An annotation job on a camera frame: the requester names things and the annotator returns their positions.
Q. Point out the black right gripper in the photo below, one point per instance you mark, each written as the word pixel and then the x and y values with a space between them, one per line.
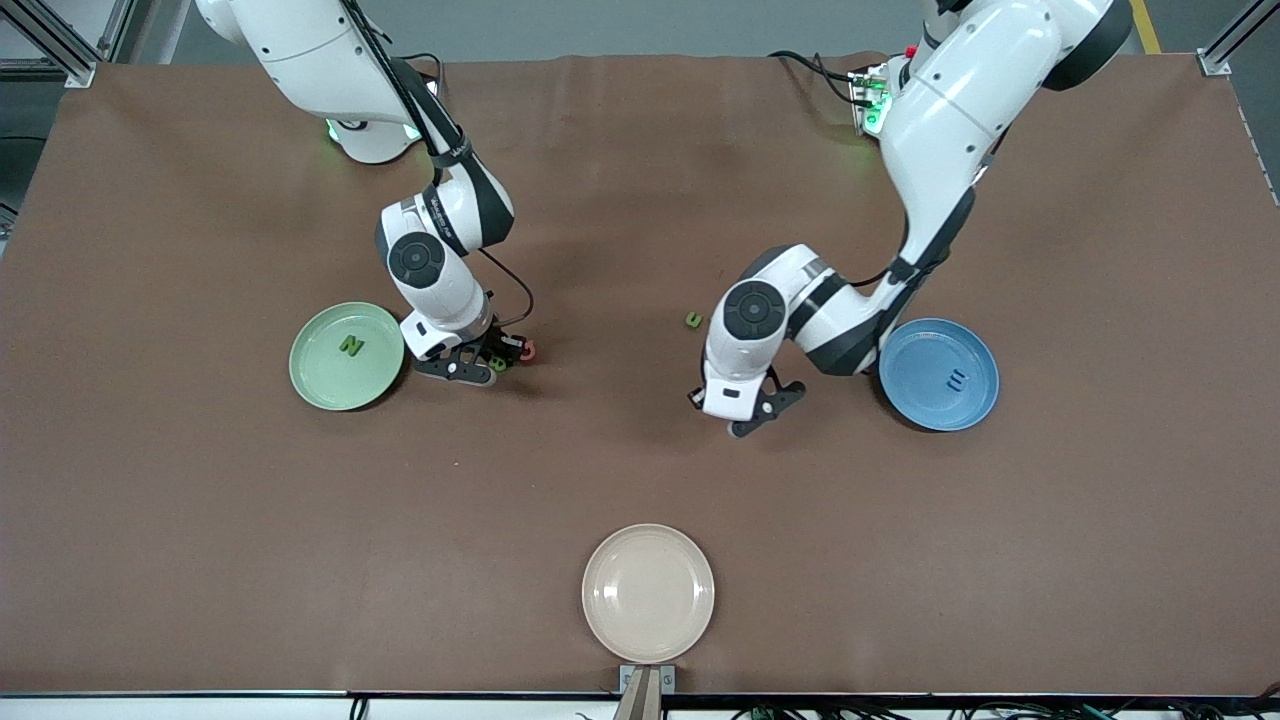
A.
pixel 497 343

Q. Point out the pink foam letter Q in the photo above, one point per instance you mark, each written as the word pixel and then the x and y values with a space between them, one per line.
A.
pixel 530 352

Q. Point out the blue foam letter m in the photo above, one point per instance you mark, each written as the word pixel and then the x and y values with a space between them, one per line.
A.
pixel 955 380

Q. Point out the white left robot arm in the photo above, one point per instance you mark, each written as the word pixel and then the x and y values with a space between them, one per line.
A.
pixel 950 110

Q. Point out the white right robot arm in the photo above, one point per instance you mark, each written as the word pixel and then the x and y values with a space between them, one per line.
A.
pixel 300 60

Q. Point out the brown table cover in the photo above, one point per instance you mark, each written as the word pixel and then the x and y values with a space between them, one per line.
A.
pixel 640 460

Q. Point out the light green plate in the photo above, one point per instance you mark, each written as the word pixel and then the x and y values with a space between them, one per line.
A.
pixel 330 385

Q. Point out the beige plate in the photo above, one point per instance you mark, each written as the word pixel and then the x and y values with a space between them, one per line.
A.
pixel 648 593

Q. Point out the blue plate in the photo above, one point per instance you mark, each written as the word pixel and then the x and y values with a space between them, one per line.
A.
pixel 930 410

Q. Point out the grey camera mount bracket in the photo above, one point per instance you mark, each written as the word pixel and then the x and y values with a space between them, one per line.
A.
pixel 668 678

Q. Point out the camera support post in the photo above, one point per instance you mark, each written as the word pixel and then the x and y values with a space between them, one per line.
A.
pixel 640 700

